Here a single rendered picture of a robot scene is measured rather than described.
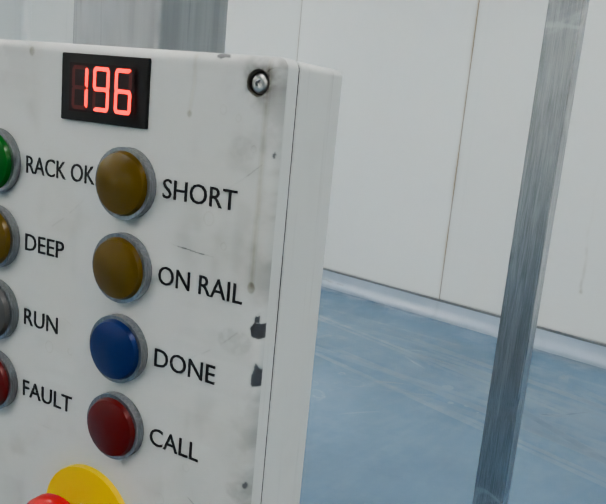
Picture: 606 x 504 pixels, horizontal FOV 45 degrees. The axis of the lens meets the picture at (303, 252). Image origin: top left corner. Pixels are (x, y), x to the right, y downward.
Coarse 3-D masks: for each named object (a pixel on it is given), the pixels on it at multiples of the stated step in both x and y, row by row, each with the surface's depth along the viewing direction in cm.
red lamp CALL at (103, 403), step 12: (96, 408) 32; (108, 408) 32; (120, 408) 32; (96, 420) 32; (108, 420) 32; (120, 420) 32; (96, 432) 33; (108, 432) 32; (120, 432) 32; (132, 432) 32; (96, 444) 33; (108, 444) 32; (120, 444) 32; (132, 444) 32
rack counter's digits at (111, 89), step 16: (80, 64) 31; (96, 64) 30; (80, 80) 31; (96, 80) 31; (112, 80) 30; (128, 80) 30; (80, 96) 31; (96, 96) 31; (112, 96) 30; (128, 96) 30; (96, 112) 31; (112, 112) 30; (128, 112) 30
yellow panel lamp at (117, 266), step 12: (108, 240) 31; (120, 240) 31; (96, 252) 31; (108, 252) 31; (120, 252) 30; (132, 252) 30; (96, 264) 31; (108, 264) 31; (120, 264) 31; (132, 264) 30; (96, 276) 31; (108, 276) 31; (120, 276) 31; (132, 276) 30; (108, 288) 31; (120, 288) 31; (132, 288) 31
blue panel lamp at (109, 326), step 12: (108, 324) 32; (120, 324) 31; (96, 336) 32; (108, 336) 31; (120, 336) 31; (132, 336) 31; (96, 348) 32; (108, 348) 32; (120, 348) 31; (132, 348) 31; (96, 360) 32; (108, 360) 32; (120, 360) 31; (132, 360) 31; (108, 372) 32; (120, 372) 31; (132, 372) 31
